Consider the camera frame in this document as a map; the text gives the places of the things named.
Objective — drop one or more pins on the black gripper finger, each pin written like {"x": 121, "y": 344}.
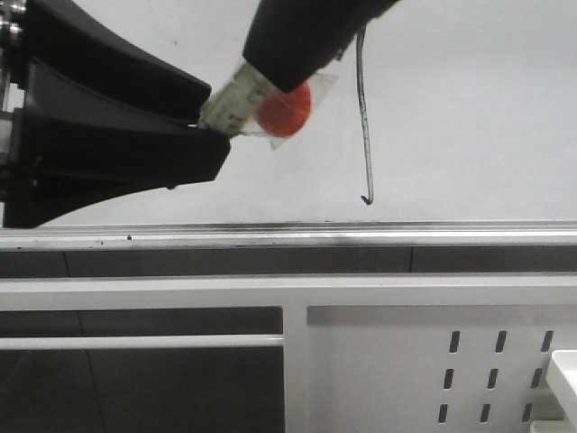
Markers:
{"x": 66, "y": 38}
{"x": 71, "y": 148}

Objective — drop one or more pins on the white plastic marker tray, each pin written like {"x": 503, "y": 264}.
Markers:
{"x": 561, "y": 379}

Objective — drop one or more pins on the white lower plastic tray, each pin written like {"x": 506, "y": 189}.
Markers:
{"x": 552, "y": 426}

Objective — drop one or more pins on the white perforated stand frame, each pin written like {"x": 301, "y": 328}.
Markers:
{"x": 404, "y": 353}

